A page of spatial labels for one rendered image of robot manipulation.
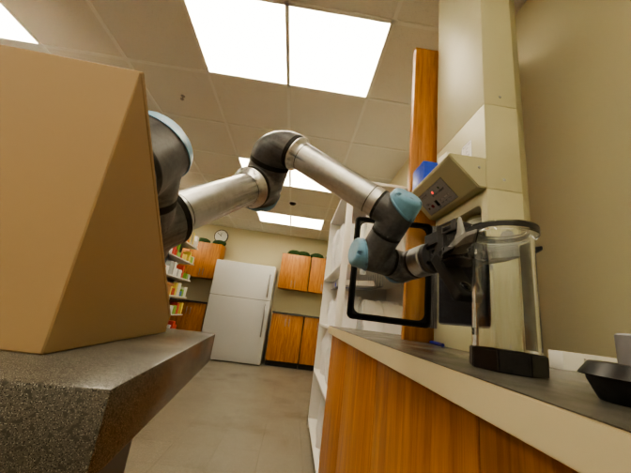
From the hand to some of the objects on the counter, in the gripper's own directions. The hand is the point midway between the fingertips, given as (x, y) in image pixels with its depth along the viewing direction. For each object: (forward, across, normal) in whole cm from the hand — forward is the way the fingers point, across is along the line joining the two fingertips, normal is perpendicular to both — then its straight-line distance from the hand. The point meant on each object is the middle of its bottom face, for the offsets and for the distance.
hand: (513, 243), depth 49 cm
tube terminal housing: (-39, +40, +17) cm, 58 cm away
